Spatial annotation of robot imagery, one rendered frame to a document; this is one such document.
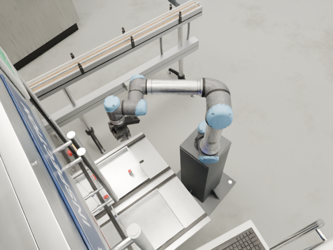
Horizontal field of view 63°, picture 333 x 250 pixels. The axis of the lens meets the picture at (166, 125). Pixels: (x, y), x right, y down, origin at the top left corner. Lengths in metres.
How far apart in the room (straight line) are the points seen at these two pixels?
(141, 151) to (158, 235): 0.52
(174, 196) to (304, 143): 1.71
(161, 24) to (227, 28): 1.62
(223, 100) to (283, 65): 2.36
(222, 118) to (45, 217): 0.98
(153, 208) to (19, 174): 1.25
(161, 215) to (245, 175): 1.26
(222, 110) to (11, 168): 0.95
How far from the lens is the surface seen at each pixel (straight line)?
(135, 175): 1.68
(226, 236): 1.65
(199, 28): 3.89
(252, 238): 1.65
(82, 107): 2.50
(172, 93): 1.32
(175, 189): 1.63
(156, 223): 1.58
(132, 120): 1.43
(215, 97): 1.25
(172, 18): 2.50
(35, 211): 0.37
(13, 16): 3.61
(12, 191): 0.40
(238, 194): 2.58
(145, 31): 2.39
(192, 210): 1.59
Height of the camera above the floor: 2.42
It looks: 58 degrees down
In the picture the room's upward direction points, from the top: 6 degrees counter-clockwise
